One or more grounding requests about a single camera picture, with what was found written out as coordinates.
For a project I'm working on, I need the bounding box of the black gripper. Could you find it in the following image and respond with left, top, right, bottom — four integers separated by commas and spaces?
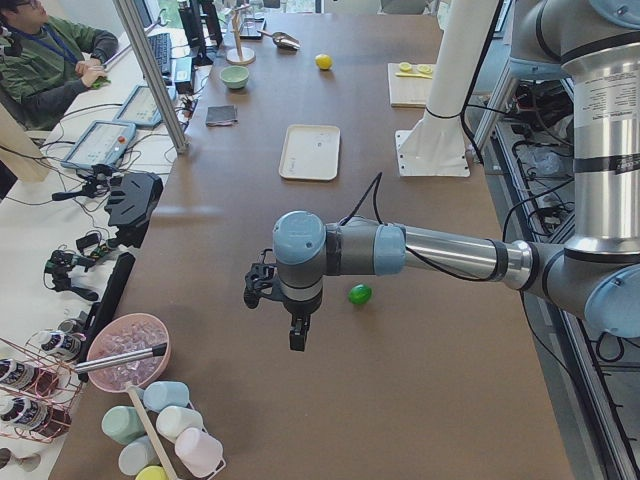
243, 248, 311, 352

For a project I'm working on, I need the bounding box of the green lime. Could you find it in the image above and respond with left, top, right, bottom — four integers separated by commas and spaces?
348, 283, 373, 305

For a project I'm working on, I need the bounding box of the yellow lemon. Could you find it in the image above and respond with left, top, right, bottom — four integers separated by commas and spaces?
315, 54, 333, 71

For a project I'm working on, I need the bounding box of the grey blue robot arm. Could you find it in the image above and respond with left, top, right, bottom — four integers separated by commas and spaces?
244, 1, 639, 351

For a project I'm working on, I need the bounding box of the cream rabbit tray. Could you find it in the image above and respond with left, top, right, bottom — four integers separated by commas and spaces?
278, 124, 341, 181

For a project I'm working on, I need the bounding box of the blue cup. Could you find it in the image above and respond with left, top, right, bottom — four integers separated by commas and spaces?
143, 381, 190, 413

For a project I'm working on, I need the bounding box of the white cup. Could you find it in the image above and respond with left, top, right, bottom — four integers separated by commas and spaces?
156, 406, 204, 443

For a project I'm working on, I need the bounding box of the pink cup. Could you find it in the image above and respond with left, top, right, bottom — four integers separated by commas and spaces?
174, 427, 224, 478

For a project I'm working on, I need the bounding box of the pink bowl with ice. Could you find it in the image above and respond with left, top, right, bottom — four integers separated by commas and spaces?
87, 313, 171, 393

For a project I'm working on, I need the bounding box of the green cup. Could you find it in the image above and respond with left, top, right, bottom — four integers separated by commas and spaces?
101, 405, 146, 445

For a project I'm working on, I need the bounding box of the grey folded cloth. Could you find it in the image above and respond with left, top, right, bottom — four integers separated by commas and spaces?
205, 105, 238, 127

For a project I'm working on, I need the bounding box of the wooden cutting board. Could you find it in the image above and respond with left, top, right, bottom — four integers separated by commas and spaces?
387, 63, 435, 108

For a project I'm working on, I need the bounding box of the light green bowl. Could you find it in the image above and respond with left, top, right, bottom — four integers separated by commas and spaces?
219, 65, 250, 90

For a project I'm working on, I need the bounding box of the teach pendant tablet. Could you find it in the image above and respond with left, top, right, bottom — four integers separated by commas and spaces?
114, 85, 162, 129
61, 120, 137, 171

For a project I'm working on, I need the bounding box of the yellow plastic knife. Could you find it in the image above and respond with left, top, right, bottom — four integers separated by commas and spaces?
394, 72, 433, 80

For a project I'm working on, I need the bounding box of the wooden mug stand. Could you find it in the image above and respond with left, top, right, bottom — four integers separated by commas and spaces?
226, 4, 256, 66

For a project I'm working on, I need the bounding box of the metal scoop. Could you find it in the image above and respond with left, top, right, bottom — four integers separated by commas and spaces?
259, 29, 300, 51

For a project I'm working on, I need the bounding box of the black keyboard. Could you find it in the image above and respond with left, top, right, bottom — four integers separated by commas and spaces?
147, 32, 172, 77

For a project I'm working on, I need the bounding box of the person in green jacket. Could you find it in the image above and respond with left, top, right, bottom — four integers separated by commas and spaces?
1, 1, 119, 130

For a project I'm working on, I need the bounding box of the metal tongs handle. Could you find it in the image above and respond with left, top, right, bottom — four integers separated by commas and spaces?
73, 343, 169, 374

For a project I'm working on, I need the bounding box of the black bracket plate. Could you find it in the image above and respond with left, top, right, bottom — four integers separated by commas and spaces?
104, 172, 163, 250

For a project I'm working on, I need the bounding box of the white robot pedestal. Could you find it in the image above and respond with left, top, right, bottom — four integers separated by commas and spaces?
396, 0, 501, 177

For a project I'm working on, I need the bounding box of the copper wire bottle rack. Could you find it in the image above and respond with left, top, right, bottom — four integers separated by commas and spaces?
1, 339, 83, 444

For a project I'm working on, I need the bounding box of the aluminium frame post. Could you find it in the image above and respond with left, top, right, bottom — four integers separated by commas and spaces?
113, 0, 188, 155

